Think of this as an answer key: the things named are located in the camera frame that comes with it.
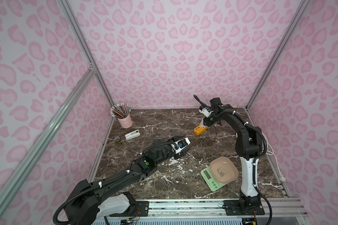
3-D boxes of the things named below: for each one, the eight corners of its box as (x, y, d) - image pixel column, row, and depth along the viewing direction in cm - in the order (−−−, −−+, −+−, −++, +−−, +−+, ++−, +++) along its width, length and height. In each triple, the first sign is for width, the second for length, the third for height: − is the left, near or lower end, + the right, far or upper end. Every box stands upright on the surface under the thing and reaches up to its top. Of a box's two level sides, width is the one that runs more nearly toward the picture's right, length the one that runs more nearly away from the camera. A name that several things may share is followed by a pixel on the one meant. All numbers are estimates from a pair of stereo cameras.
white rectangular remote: (126, 141, 103) (125, 139, 101) (125, 136, 105) (124, 134, 103) (140, 135, 106) (140, 133, 104) (139, 131, 108) (138, 129, 106)
